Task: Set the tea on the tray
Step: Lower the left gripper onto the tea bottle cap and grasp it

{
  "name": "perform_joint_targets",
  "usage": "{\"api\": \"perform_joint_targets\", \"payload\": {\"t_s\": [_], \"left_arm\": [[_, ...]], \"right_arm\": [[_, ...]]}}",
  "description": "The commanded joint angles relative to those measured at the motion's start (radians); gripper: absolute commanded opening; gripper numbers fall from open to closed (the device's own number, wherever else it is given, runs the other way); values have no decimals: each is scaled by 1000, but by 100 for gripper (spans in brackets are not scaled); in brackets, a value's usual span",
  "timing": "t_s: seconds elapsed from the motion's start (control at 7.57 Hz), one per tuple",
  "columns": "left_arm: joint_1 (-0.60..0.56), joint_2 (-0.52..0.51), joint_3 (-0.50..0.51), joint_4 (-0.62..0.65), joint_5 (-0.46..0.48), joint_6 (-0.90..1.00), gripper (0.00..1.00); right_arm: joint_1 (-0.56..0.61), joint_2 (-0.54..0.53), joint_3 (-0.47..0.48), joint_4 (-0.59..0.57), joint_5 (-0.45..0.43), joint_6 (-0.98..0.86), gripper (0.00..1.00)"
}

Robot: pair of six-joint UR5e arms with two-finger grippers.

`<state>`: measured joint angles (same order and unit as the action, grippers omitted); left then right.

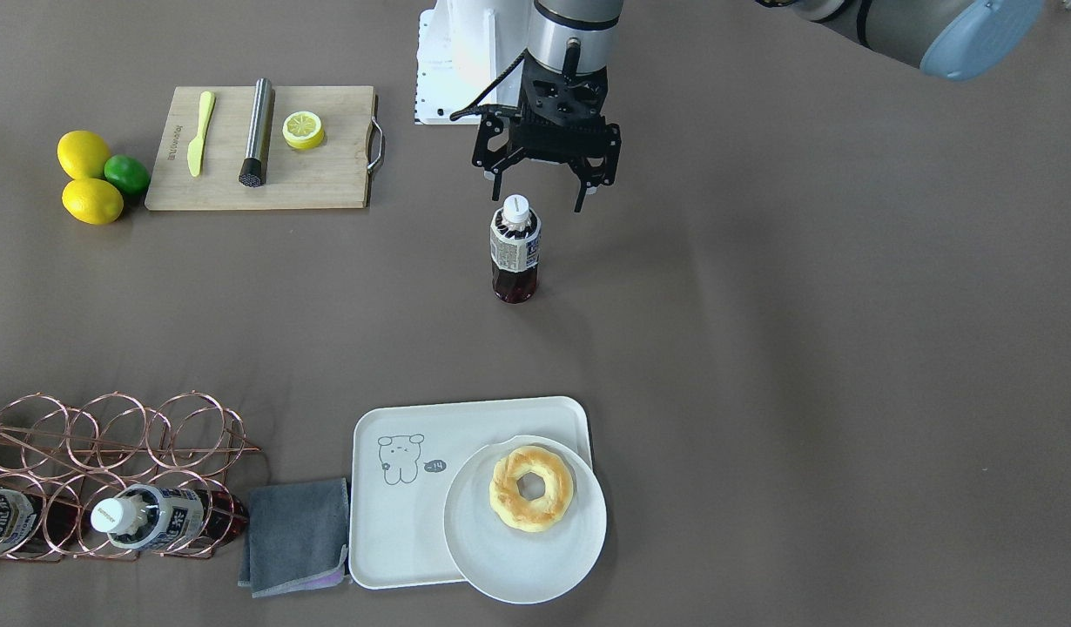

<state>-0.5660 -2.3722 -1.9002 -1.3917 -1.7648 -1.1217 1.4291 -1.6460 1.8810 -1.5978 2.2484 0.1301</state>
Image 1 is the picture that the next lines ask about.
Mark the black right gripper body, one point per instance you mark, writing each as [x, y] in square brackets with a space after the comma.
[489, 139]

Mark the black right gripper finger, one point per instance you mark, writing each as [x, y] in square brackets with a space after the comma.
[591, 176]
[498, 161]

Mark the tea bottle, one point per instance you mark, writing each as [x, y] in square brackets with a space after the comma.
[27, 526]
[148, 518]
[515, 232]

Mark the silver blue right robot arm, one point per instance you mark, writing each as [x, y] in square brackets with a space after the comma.
[570, 37]

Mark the white robot base pillar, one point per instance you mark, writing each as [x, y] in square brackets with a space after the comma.
[463, 46]

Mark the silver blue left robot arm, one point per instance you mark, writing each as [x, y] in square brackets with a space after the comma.
[952, 40]

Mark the white rabbit tray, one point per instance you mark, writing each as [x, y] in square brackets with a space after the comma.
[403, 462]

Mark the half lemon slice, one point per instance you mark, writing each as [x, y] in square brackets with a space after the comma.
[303, 130]

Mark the wooden cutting board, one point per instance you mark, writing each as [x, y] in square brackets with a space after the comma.
[331, 176]

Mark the steel muddler rod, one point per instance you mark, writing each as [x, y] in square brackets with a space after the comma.
[253, 170]

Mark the yellow plastic knife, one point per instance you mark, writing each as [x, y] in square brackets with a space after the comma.
[196, 147]

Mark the glazed donut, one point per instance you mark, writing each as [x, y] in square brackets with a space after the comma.
[531, 489]

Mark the white round plate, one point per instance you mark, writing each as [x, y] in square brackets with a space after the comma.
[516, 566]

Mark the green lime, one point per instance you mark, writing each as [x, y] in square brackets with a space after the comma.
[127, 173]

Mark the yellow lemon lower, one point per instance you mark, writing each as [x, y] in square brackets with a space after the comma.
[93, 201]

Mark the yellow lemon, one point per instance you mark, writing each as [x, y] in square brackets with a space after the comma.
[83, 154]
[93, 201]

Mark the yellow lemon upper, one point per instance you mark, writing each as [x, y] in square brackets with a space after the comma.
[83, 154]

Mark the grey folded cloth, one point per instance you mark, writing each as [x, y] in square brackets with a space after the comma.
[297, 538]

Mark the copper wire bottle rack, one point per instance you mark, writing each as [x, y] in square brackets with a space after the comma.
[73, 457]

